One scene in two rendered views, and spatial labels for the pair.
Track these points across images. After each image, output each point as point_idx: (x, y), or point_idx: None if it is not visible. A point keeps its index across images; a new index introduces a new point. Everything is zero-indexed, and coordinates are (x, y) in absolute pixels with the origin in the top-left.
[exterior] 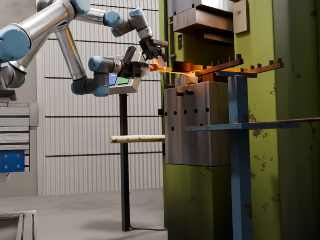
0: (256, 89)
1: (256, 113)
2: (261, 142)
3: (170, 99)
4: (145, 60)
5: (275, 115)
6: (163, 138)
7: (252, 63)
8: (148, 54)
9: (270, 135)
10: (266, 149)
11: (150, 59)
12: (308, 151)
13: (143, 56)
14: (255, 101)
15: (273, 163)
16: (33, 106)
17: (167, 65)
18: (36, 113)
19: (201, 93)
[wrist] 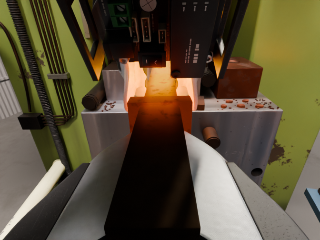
0: (295, 95)
1: (280, 132)
2: (276, 170)
3: (115, 141)
4: (92, 77)
5: (315, 137)
6: (60, 175)
7: (304, 43)
8: (189, 27)
9: (296, 161)
10: (282, 177)
11: (175, 75)
12: None
13: (81, 41)
14: (285, 115)
15: (287, 191)
16: None
17: (16, 2)
18: None
19: (246, 137)
